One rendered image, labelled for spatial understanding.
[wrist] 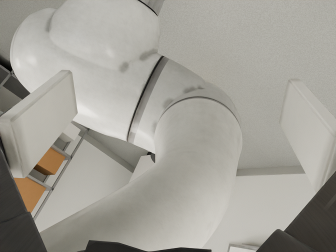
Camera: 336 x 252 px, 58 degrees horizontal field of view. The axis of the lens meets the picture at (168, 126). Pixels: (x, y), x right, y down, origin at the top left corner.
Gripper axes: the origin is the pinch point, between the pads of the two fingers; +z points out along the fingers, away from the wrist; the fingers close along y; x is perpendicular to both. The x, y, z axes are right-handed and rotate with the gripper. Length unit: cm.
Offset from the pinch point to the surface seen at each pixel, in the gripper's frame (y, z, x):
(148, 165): -52, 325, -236
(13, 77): -220, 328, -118
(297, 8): 64, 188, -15
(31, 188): -189, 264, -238
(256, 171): 85, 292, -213
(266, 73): 60, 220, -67
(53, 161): -174, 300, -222
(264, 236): 84, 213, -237
